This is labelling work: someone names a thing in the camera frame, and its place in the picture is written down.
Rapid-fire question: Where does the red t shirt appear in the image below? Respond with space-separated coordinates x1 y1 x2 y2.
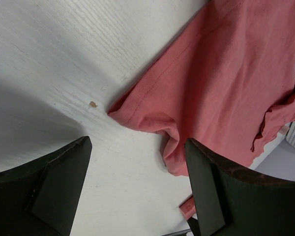
107 0 295 219

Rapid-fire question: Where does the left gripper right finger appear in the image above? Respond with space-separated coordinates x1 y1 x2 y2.
185 139 295 236

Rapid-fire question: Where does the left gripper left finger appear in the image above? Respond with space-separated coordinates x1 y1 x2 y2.
0 136 92 236

